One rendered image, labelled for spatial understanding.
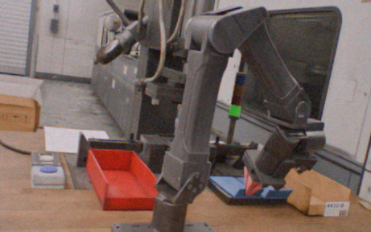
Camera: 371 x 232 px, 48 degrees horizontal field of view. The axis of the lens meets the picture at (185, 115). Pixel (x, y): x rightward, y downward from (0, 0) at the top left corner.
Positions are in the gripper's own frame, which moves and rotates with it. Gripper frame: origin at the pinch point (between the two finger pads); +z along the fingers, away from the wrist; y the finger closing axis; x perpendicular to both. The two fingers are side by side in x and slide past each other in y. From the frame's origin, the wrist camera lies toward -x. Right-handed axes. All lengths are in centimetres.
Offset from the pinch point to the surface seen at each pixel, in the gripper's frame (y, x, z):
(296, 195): -0.9, -13.6, -0.1
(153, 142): 22.4, 17.3, 7.5
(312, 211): -6.3, -15.1, -0.8
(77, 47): 813, -97, 472
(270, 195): -0.5, -6.3, 0.5
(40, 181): 8.5, 46.3, 8.0
